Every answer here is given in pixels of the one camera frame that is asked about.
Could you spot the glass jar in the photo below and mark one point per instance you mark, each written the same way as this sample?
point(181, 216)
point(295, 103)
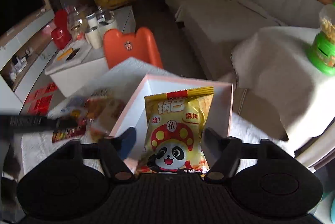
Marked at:
point(77, 23)

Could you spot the white mug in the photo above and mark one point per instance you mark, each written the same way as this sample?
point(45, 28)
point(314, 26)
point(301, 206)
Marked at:
point(93, 37)

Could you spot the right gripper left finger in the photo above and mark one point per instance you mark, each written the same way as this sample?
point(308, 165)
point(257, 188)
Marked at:
point(111, 153)

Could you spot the red paper decorations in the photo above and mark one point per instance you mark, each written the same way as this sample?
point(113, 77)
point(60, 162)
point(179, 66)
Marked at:
point(38, 102)

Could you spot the white draped cloth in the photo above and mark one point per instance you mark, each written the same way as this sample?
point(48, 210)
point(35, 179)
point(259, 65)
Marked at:
point(273, 64)

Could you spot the grey sofa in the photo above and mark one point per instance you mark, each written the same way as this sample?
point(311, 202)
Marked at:
point(215, 27)

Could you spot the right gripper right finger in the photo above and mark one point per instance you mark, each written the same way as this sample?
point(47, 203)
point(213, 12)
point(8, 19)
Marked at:
point(228, 153)

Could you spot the green candy dispenser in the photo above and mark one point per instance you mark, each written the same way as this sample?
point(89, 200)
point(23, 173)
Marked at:
point(321, 53)

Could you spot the yellow panda snack bag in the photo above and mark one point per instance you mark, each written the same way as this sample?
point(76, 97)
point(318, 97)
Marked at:
point(175, 125)

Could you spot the smartphone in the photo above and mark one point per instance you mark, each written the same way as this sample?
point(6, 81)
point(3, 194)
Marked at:
point(73, 54)

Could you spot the dark red snack packet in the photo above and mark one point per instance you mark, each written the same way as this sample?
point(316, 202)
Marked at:
point(69, 132)

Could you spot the white quilted tablecloth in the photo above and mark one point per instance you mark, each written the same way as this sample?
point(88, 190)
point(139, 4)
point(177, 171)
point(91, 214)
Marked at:
point(119, 82)

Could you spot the rice cracker packet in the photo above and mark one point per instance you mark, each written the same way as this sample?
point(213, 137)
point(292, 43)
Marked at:
point(102, 125)

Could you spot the white coffee table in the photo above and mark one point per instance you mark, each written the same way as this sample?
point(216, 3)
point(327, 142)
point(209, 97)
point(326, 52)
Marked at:
point(71, 75)

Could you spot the red container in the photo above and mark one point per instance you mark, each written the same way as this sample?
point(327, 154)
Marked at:
point(60, 35)

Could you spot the blue small candy packet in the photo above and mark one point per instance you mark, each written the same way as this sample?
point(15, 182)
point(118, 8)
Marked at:
point(67, 106)

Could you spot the orange plastic chair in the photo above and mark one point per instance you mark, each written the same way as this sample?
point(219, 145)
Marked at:
point(141, 45)

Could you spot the white TV cabinet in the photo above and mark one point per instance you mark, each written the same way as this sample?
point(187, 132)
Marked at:
point(26, 48)

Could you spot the pink gift box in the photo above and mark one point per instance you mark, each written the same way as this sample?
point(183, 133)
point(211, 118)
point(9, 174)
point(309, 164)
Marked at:
point(134, 114)

